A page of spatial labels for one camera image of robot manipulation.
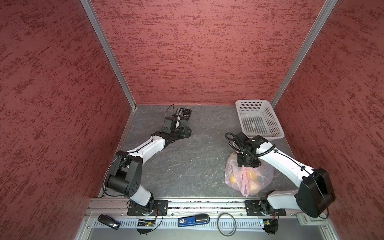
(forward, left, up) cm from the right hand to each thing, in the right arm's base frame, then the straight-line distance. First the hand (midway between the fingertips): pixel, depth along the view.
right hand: (244, 167), depth 80 cm
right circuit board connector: (-26, -9, -9) cm, 29 cm away
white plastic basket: (+42, -23, -8) cm, 48 cm away
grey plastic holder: (-24, -24, -5) cm, 34 cm away
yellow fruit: (-10, -4, -3) cm, 11 cm away
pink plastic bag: (-7, -1, -2) cm, 7 cm away
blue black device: (-23, +29, -3) cm, 37 cm away
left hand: (+21, +33, +3) cm, 39 cm away
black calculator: (+46, +35, -6) cm, 58 cm away
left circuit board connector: (-24, +53, -11) cm, 59 cm away
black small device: (-22, +68, -5) cm, 72 cm away
